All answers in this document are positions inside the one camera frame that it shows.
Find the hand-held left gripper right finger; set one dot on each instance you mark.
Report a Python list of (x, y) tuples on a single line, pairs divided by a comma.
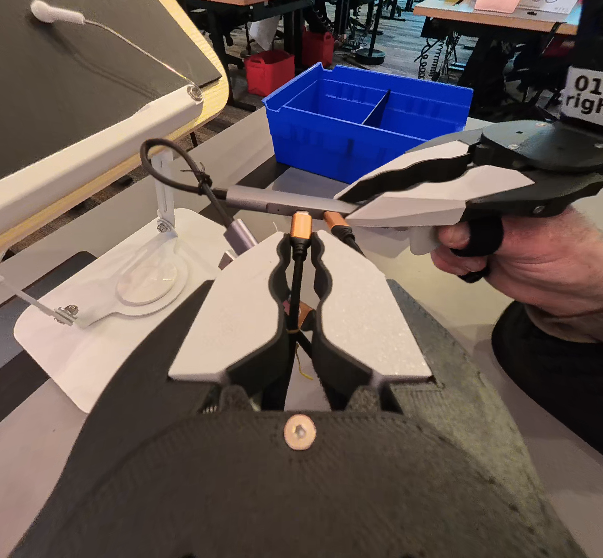
[(372, 327)]

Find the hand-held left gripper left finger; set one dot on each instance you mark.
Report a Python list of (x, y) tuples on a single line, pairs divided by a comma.
[(231, 327)]

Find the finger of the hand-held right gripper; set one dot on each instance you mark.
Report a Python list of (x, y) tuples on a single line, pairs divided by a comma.
[(424, 157), (447, 195)]

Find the blue plastic bin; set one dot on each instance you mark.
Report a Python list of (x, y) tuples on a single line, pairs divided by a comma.
[(329, 143)]

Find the grey usb hub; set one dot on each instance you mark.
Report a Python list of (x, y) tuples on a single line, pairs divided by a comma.
[(282, 200)]

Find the person's right hand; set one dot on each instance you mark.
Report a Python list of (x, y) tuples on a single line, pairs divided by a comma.
[(551, 261)]

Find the black round pole base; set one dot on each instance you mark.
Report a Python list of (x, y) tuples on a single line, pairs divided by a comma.
[(370, 55)]

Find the red plastic tub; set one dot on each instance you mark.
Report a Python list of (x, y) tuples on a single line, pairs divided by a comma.
[(268, 73), (318, 49)]

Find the white metal stand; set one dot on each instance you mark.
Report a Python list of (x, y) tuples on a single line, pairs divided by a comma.
[(70, 355)]

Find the black cushion pad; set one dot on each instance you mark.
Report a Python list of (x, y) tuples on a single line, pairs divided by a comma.
[(556, 379)]

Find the wooden board with black panel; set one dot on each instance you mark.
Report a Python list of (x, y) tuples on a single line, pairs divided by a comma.
[(70, 73)]

